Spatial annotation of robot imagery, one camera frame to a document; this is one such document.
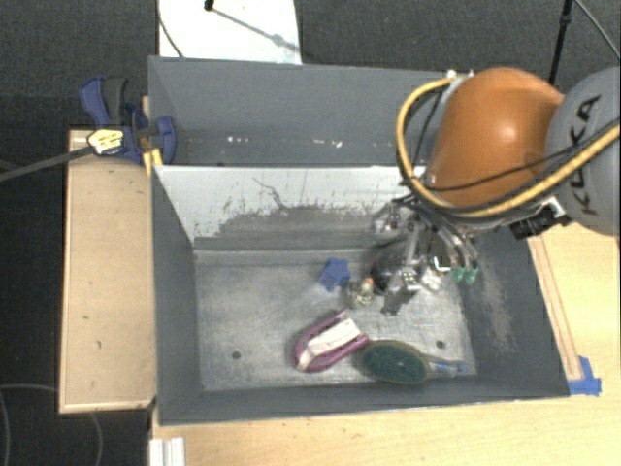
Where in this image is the small clear glass thing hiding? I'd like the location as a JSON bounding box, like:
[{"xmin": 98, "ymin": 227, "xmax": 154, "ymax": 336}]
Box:
[{"xmin": 344, "ymin": 279, "xmax": 376, "ymax": 311}]

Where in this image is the black cylinder on white bracket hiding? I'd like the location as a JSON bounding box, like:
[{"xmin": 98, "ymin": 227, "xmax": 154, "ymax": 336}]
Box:
[{"xmin": 507, "ymin": 197, "xmax": 572, "ymax": 241}]

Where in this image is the grey metal bin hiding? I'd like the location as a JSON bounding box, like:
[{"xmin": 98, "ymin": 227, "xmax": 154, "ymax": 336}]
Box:
[{"xmin": 147, "ymin": 54, "xmax": 572, "ymax": 426}]

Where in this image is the dark green round brush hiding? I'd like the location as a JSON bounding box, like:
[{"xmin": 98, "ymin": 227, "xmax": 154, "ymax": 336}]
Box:
[{"xmin": 361, "ymin": 339, "xmax": 470, "ymax": 386}]

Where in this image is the black round object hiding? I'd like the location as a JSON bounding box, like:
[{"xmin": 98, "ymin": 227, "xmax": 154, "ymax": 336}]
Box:
[{"xmin": 368, "ymin": 252, "xmax": 407, "ymax": 293}]

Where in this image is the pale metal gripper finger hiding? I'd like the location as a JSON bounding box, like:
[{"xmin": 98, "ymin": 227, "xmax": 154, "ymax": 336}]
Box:
[
  {"xmin": 418, "ymin": 268, "xmax": 444, "ymax": 294},
  {"xmin": 381, "ymin": 267, "xmax": 421, "ymax": 316}
]

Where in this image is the pale wood flat board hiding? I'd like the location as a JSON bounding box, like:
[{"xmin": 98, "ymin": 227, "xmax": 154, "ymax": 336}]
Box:
[{"xmin": 57, "ymin": 128, "xmax": 159, "ymax": 415}]

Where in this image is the purple and white curved object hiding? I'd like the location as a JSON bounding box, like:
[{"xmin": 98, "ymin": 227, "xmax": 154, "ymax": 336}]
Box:
[{"xmin": 293, "ymin": 308, "xmax": 372, "ymax": 374}]

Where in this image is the small blue block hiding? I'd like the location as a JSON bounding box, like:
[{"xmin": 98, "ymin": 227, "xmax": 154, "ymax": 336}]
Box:
[{"xmin": 317, "ymin": 257, "xmax": 352, "ymax": 292}]

